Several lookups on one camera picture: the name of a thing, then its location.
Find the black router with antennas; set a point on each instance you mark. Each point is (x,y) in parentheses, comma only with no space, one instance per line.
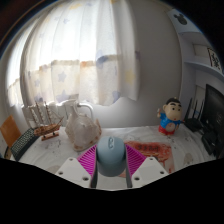
(193,125)

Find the white radiator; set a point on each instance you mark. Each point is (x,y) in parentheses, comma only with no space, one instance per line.
(60,110)

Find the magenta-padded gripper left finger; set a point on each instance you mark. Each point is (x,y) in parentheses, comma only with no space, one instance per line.
(75,170)

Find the wooden model sailing ship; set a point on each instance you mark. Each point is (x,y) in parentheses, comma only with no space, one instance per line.
(48,129)

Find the white printed tablecloth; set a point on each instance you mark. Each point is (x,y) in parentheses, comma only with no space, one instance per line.
(50,151)

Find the orange wooden chair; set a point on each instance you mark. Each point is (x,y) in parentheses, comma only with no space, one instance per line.
(9,131)

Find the black monitor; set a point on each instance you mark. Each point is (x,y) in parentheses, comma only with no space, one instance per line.
(215,113)

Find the black keyboard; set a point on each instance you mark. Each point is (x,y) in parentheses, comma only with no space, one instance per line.
(23,143)

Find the white wall shelf unit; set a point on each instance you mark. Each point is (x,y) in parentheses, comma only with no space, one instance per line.
(196,40)

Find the light blue computer mouse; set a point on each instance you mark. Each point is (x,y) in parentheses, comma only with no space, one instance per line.
(111,156)

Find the white conch shell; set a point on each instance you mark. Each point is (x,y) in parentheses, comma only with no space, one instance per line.
(81,131)

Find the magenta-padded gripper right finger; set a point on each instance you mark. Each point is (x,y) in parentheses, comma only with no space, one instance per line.
(146,170)

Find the cartoon boy figurine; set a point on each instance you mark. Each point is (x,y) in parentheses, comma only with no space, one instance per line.
(170,116)

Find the small black box device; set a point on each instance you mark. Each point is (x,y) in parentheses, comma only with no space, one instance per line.
(209,143)

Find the white star-print curtain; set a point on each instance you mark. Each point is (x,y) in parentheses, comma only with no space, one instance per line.
(80,50)

